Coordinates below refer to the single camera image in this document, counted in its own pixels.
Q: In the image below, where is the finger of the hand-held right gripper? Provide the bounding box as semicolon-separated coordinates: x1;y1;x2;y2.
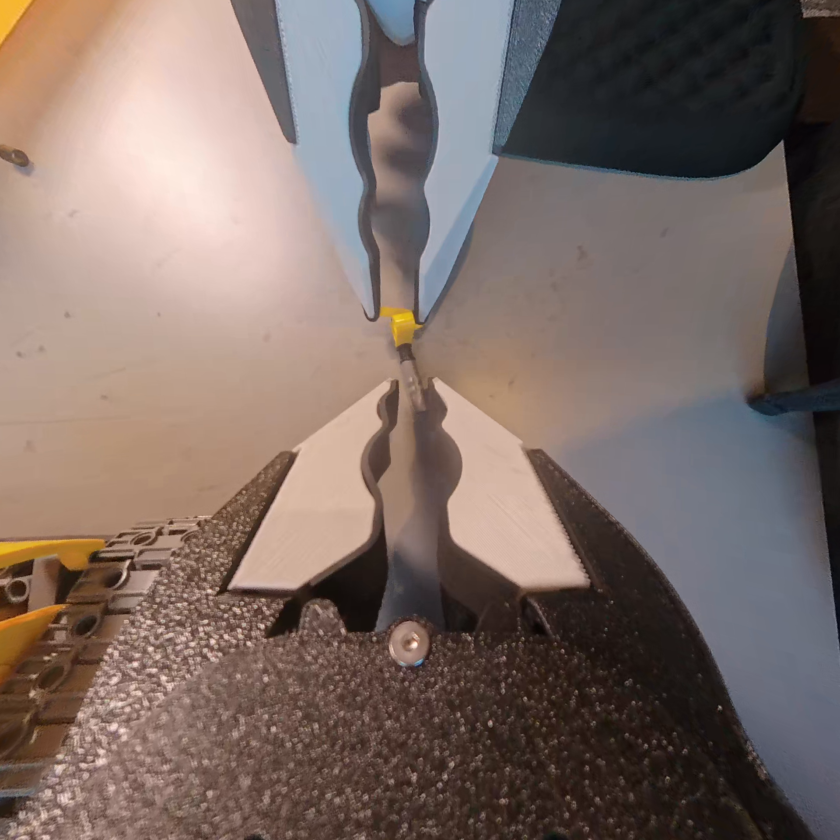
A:
413;0;517;325
269;0;384;325

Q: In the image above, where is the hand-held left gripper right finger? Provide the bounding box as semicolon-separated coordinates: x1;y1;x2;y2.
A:
422;377;589;601

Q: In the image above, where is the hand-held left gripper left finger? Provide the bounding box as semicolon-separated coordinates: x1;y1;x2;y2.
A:
226;380;400;607

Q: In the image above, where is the yellow brick piece grey axle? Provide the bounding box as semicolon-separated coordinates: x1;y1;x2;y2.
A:
384;306;429;416

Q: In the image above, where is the yellow tracked brick vehicle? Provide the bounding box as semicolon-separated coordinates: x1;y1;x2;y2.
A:
0;519;211;795

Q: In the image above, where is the grey desk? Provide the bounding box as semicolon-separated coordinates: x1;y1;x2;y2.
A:
0;0;840;840

